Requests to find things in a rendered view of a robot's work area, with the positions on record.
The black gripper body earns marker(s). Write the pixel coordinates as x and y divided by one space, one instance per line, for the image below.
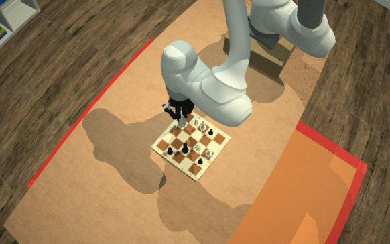
174 103

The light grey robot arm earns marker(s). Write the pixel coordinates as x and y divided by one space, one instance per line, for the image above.
220 93

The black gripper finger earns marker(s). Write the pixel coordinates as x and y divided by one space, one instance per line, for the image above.
186 109
176 115

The chessboard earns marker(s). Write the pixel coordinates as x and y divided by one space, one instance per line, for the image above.
175 136

